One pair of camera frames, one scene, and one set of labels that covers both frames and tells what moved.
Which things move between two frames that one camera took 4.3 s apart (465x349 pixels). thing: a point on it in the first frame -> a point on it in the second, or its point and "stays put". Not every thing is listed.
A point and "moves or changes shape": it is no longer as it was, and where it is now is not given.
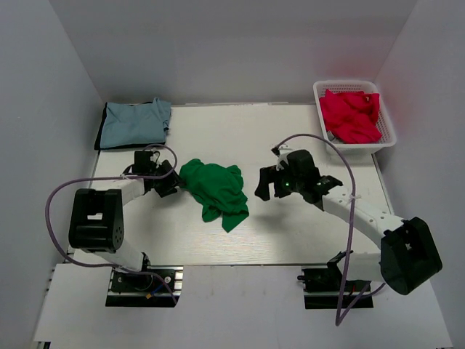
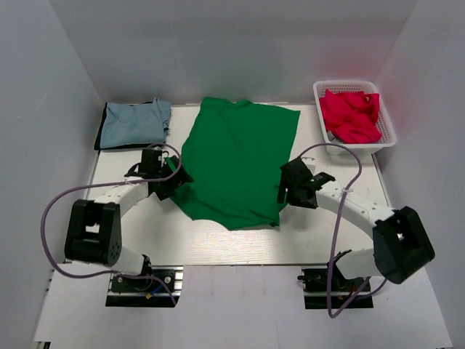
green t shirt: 219,190 moves or changes shape
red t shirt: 352,117 stays put
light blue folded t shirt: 125,124 stays put
